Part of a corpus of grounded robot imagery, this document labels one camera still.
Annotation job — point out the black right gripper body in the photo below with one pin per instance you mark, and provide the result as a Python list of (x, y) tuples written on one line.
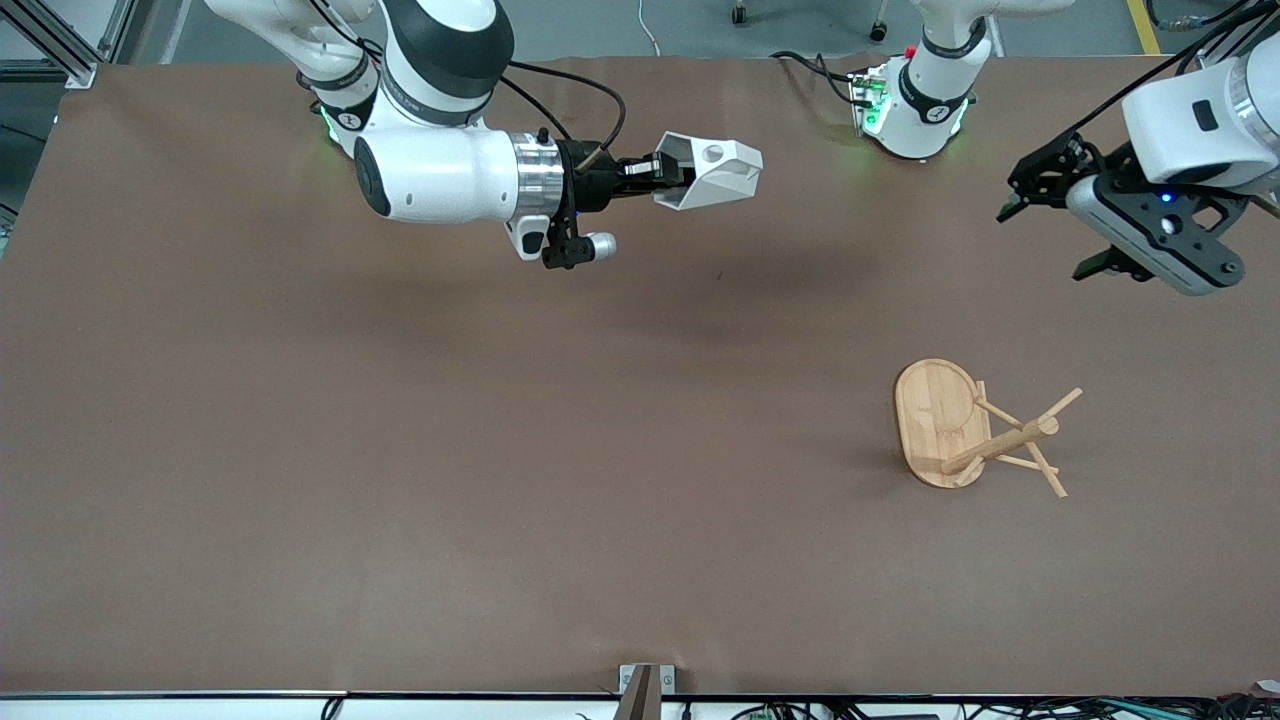
[(594, 184)]

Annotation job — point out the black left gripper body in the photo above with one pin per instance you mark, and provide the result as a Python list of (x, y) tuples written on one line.
[(1092, 164)]

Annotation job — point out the white faceted cup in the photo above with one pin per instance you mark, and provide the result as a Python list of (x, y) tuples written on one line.
[(725, 175)]

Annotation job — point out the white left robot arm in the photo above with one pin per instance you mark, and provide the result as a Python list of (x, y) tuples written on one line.
[(1190, 130)]

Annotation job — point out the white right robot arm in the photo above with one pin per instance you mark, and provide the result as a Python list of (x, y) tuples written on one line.
[(440, 175)]

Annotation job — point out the wooden cup rack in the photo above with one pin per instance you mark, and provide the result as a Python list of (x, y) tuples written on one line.
[(940, 420)]

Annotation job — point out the brown table cover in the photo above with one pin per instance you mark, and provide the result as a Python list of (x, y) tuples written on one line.
[(600, 450)]

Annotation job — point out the aluminium frame profile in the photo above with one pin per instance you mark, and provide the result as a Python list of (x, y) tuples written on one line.
[(1262, 14), (70, 60)]

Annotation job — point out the metal bracket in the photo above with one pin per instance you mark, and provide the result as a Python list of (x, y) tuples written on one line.
[(645, 690)]

